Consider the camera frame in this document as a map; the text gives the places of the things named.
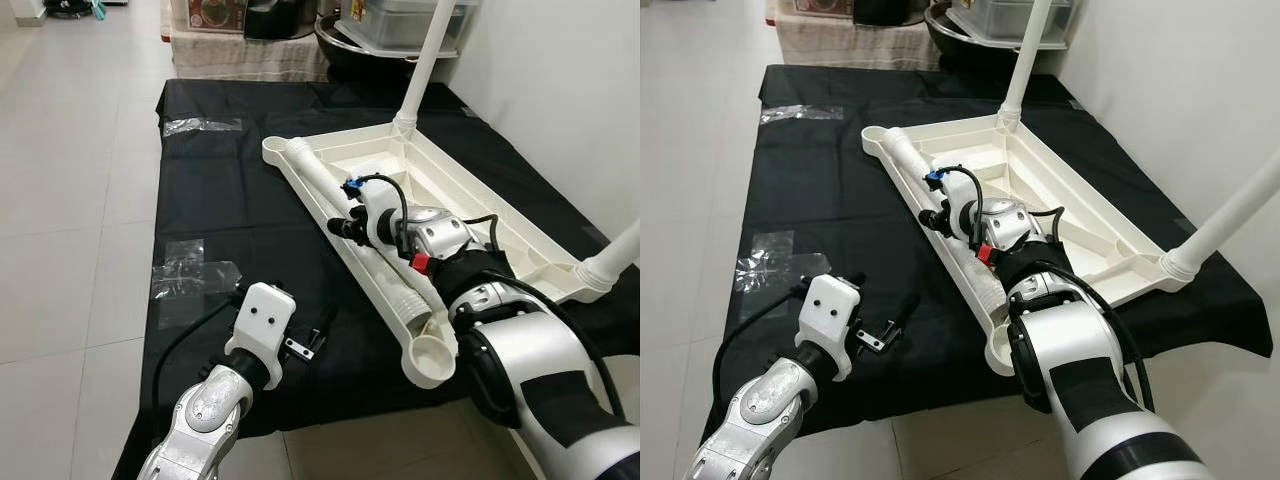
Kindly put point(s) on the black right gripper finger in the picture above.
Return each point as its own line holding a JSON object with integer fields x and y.
{"x": 927, "y": 219}
{"x": 335, "y": 229}

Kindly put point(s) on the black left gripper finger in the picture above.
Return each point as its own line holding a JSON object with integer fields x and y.
{"x": 905, "y": 314}
{"x": 325, "y": 322}

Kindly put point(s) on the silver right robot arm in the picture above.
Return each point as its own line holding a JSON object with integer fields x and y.
{"x": 1100, "y": 400}
{"x": 540, "y": 370}

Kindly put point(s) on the black tablecloth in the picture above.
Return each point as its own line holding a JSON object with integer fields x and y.
{"x": 830, "y": 180}
{"x": 230, "y": 200}

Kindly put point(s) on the cross-shaped clear tape piece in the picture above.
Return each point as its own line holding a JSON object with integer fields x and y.
{"x": 190, "y": 272}
{"x": 780, "y": 265}

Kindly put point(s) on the white plastic table top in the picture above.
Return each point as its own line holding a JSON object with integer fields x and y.
{"x": 470, "y": 200}
{"x": 1060, "y": 190}

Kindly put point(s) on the clear tape strip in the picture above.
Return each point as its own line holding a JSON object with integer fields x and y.
{"x": 200, "y": 125}
{"x": 800, "y": 113}

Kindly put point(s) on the black wok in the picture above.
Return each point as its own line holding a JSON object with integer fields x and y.
{"x": 340, "y": 52}
{"x": 950, "y": 42}

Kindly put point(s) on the beige patterned bench cloth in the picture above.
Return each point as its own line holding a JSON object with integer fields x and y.
{"x": 250, "y": 55}
{"x": 860, "y": 45}

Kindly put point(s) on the clear plastic storage box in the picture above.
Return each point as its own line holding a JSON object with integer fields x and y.
{"x": 400, "y": 25}
{"x": 1010, "y": 20}

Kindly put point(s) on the black bag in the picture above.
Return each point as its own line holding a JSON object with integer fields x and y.
{"x": 275, "y": 18}
{"x": 890, "y": 10}

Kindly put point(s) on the storage box with orange lid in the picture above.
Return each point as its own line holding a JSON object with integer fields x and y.
{"x": 210, "y": 12}
{"x": 820, "y": 5}

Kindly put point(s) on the black round floor object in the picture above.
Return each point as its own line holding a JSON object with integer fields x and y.
{"x": 70, "y": 8}

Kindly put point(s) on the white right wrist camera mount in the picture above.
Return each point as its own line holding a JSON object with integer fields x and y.
{"x": 375, "y": 210}
{"x": 963, "y": 210}

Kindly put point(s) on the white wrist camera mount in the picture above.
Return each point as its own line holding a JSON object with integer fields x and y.
{"x": 262, "y": 320}
{"x": 375, "y": 210}
{"x": 828, "y": 315}
{"x": 963, "y": 210}

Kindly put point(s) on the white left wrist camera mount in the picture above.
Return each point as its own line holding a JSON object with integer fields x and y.
{"x": 262, "y": 320}
{"x": 828, "y": 315}

